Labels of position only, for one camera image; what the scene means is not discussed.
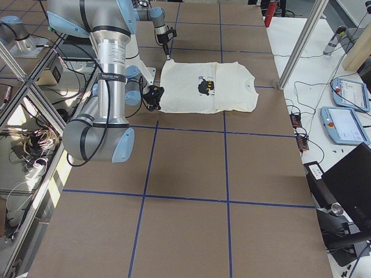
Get red fire extinguisher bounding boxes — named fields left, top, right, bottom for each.
left=264, top=0, right=277, bottom=28

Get upper orange adapter box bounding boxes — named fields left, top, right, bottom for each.
left=290, top=114, right=302, bottom=128

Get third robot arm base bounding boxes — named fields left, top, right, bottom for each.
left=1, top=16, right=49, bottom=58

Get teach pendant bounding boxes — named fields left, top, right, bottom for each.
left=320, top=107, right=370, bottom=145
left=330, top=78, right=370, bottom=112

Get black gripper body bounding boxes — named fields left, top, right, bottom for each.
left=156, top=26, right=177, bottom=49
left=143, top=85, right=165, bottom=110

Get cream long-sleeve cat shirt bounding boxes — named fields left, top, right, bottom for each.
left=160, top=60, right=259, bottom=114

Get aluminium frame rack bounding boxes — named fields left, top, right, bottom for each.
left=1, top=34, right=97, bottom=277

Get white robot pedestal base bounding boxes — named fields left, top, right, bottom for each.
left=110, top=35, right=156, bottom=99

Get upper teach pendant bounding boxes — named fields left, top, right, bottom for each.
left=330, top=78, right=370, bottom=112

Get handheld scanner on stand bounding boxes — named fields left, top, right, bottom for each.
left=323, top=25, right=347, bottom=56

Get bundle of cables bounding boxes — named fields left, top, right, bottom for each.
left=8, top=127, right=63, bottom=180

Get lower teach pendant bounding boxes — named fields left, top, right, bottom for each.
left=320, top=107, right=370, bottom=145

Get lower orange adapter box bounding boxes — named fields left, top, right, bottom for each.
left=296, top=134, right=309, bottom=152

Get orange adapter box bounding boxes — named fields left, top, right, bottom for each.
left=296, top=134, right=309, bottom=152
left=290, top=114, right=302, bottom=128

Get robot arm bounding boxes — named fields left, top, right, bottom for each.
left=48, top=1, right=166, bottom=163
left=134, top=7, right=177, bottom=60

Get aluminium frame post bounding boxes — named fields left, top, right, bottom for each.
left=278, top=0, right=329, bottom=90

